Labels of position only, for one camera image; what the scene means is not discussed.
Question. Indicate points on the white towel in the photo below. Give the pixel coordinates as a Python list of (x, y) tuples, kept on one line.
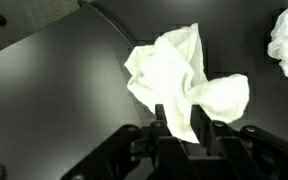
[(170, 73)]

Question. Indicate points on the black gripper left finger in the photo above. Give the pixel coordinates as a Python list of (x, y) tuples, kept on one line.
[(140, 153)]

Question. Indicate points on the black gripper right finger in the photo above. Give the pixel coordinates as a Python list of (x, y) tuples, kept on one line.
[(250, 153)]

